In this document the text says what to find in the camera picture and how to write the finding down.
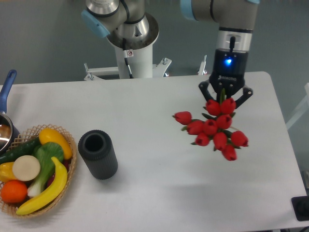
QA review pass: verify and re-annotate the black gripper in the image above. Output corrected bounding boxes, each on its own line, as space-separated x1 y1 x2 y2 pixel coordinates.
198 49 253 109

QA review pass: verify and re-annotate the red tulip bouquet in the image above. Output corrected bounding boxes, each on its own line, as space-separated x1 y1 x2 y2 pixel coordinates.
172 89 249 161

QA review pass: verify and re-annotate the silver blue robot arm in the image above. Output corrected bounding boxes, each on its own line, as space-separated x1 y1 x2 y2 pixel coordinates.
180 0 260 107

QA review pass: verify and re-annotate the dark grey ribbed vase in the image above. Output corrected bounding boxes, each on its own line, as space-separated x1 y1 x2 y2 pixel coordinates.
78 130 118 180

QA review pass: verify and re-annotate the black device at edge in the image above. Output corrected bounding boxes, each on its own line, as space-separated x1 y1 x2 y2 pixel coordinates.
291 196 309 221

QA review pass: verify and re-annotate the yellow banana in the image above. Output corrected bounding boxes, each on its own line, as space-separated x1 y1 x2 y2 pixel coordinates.
16 157 68 216

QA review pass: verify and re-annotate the green bok choy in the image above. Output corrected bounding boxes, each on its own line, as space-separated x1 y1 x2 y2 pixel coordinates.
28 142 64 198

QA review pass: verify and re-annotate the green cucumber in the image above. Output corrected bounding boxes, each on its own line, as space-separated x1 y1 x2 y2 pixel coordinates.
0 137 41 164

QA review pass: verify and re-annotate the beige round disc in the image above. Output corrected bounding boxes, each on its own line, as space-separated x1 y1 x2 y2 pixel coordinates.
13 155 41 181

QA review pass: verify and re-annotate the yellow bell pepper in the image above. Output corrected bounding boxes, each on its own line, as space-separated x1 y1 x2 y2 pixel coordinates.
0 162 17 183

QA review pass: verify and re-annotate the orange fruit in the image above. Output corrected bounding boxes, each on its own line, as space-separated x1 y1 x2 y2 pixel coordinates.
0 180 28 203

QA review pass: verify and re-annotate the woven wicker basket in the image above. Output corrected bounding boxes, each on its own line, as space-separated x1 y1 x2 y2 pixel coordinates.
0 124 77 218

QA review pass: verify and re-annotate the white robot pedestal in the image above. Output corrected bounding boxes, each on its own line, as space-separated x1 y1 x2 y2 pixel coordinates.
81 0 160 79

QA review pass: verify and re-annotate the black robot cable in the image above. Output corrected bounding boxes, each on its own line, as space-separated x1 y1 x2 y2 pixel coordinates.
122 38 134 79

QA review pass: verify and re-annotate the blue handled saucepan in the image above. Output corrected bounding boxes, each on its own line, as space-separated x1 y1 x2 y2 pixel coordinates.
0 70 19 155

